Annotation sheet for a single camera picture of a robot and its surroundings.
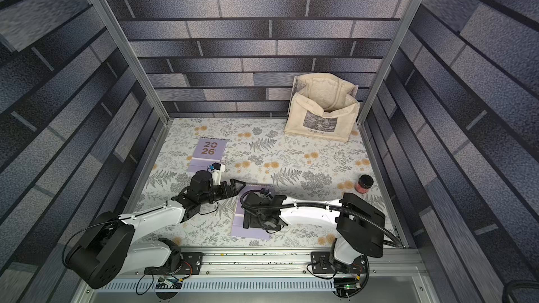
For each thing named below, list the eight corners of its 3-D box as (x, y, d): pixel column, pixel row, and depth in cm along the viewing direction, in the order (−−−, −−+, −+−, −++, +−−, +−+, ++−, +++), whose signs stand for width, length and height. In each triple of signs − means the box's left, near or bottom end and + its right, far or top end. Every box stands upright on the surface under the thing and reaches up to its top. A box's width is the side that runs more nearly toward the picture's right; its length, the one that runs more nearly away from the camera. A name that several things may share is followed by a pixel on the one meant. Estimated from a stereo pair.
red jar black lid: (355, 194, 93) (361, 185, 87) (352, 182, 97) (358, 174, 90) (368, 194, 93) (375, 185, 87) (364, 182, 97) (371, 174, 90)
